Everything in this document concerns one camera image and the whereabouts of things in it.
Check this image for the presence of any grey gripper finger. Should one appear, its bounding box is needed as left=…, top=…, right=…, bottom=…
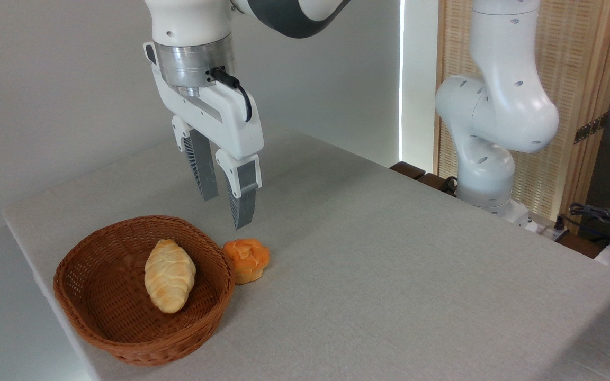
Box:
left=172, top=115, right=220, bottom=202
left=215, top=149, right=263, bottom=230

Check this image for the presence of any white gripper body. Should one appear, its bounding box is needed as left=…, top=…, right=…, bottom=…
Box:
left=143, top=41, right=265, bottom=161

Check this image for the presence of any orange muffin bread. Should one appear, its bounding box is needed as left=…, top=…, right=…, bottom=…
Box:
left=223, top=238, right=271, bottom=285

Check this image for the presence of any pale croissant bread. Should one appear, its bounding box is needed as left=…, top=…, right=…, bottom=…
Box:
left=144, top=239, right=197, bottom=314

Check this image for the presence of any brown wicker basket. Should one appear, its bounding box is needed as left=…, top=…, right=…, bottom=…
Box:
left=53, top=215, right=236, bottom=367

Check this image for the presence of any white power strip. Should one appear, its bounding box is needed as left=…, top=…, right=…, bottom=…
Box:
left=526, top=219, right=570, bottom=242

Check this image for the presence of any wooden slat screen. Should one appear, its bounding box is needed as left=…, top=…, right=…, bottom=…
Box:
left=434, top=0, right=610, bottom=229

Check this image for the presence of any brass screen hinge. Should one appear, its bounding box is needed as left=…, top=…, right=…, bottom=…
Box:
left=573, top=113, right=609, bottom=144

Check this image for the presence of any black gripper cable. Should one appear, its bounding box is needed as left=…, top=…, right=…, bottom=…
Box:
left=210, top=67, right=253, bottom=123

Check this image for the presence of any black cable bundle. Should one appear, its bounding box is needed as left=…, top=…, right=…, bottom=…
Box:
left=568, top=202, right=610, bottom=250

